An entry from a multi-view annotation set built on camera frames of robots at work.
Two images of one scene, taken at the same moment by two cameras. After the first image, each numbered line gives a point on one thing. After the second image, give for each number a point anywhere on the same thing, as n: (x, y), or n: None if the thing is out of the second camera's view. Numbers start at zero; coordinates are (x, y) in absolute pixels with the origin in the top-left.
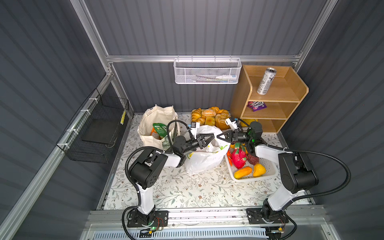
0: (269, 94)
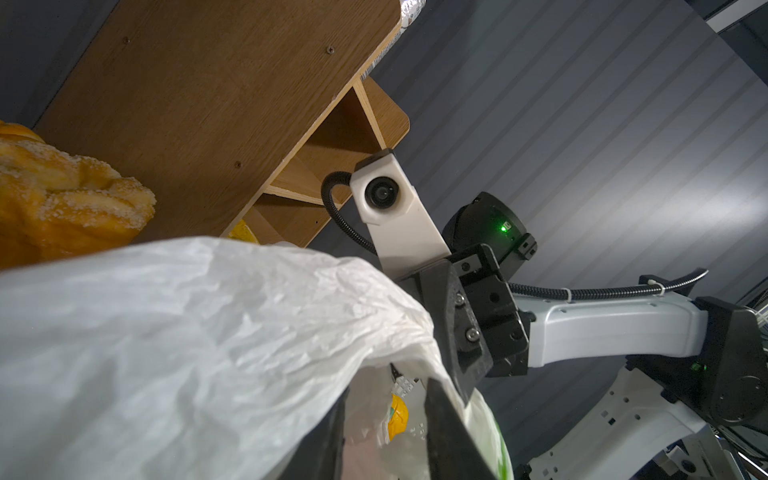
0: (233, 112)
